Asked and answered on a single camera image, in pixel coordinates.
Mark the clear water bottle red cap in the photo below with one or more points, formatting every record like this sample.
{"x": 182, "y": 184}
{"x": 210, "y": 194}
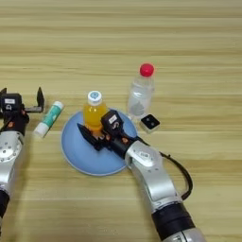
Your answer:
{"x": 140, "y": 93}

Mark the small white black cube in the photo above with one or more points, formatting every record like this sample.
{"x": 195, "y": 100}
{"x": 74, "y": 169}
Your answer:
{"x": 150, "y": 123}

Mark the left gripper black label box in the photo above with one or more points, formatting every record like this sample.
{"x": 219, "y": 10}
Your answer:
{"x": 11, "y": 102}

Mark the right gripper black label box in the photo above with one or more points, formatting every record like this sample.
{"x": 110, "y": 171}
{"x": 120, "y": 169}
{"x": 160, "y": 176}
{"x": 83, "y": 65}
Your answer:
{"x": 112, "y": 121}

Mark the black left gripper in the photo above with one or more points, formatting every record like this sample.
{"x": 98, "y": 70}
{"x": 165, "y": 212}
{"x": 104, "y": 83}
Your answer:
{"x": 17, "y": 121}

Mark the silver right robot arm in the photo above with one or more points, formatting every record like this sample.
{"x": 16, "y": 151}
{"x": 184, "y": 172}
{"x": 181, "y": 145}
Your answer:
{"x": 154, "y": 179}

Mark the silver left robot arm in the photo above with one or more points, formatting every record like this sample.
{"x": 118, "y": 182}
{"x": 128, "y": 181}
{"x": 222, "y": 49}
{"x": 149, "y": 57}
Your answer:
{"x": 9, "y": 157}

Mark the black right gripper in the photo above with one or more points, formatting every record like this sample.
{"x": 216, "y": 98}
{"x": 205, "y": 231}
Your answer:
{"x": 118, "y": 143}

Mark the green white glue stick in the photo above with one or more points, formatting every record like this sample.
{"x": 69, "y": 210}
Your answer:
{"x": 48, "y": 119}

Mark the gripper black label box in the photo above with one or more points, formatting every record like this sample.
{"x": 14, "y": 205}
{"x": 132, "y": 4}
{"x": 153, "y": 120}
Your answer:
{"x": 112, "y": 121}
{"x": 11, "y": 102}

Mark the orange juice bottle white cap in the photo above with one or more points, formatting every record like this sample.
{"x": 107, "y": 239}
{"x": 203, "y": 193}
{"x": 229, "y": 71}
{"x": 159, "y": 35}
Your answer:
{"x": 93, "y": 115}

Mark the blue round plate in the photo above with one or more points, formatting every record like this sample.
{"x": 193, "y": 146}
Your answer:
{"x": 82, "y": 154}

